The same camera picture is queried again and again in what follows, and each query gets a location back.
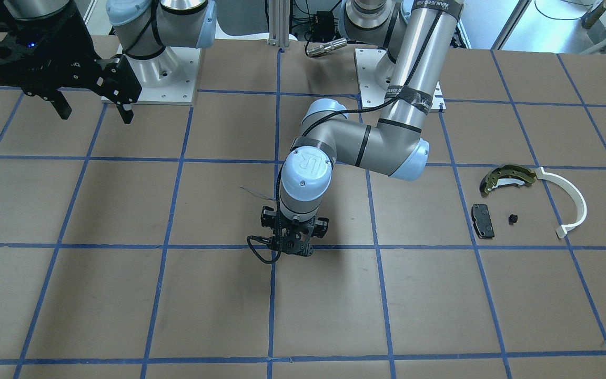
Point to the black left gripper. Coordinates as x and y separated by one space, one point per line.
268 216

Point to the black brake pad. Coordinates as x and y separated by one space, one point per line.
480 215

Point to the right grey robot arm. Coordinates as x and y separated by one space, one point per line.
145 28

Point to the aluminium frame post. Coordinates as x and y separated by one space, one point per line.
279 22

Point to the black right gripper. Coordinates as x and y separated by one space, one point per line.
74 52

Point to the green brake shoe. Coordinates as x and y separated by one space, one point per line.
506 175

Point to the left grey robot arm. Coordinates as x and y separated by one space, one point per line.
416 36

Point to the black box behind table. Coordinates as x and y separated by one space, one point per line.
323 27

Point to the silver cylinder tool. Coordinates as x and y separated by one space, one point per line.
325 48

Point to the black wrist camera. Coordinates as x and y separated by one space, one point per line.
268 217

